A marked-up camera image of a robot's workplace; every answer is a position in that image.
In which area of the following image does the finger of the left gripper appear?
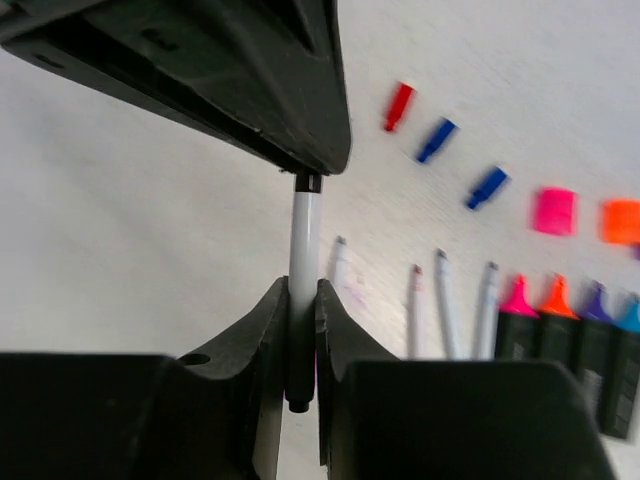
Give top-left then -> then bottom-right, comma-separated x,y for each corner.
1,0 -> 351,175

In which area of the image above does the blue cap highlighter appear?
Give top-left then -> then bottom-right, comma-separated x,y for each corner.
599,295 -> 639,440

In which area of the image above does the black thin pen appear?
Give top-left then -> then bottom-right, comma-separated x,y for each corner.
285,173 -> 322,413

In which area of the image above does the purple cap highlighter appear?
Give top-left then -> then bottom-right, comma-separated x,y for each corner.
574,282 -> 613,425

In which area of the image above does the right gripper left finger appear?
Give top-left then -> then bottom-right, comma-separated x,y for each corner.
1,278 -> 288,479

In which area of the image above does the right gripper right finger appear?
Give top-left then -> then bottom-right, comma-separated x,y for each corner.
315,280 -> 615,479

